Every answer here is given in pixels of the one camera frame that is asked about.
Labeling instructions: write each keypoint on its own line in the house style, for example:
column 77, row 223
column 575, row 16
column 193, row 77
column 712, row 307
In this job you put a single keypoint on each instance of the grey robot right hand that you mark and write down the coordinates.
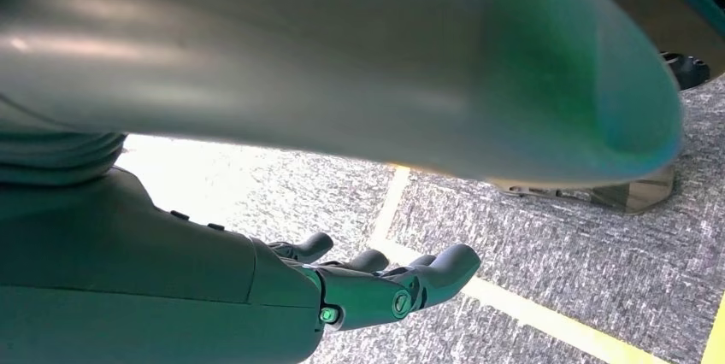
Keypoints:
column 141, row 282

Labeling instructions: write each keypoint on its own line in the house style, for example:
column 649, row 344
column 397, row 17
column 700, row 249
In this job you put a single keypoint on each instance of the yellow floor tape square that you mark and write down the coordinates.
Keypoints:
column 510, row 305

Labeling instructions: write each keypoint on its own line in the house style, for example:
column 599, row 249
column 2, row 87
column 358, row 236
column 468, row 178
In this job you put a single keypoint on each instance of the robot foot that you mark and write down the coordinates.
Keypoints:
column 634, row 194

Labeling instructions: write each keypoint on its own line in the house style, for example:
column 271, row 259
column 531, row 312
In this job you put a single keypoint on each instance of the dark robot leg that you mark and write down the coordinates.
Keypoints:
column 696, row 22

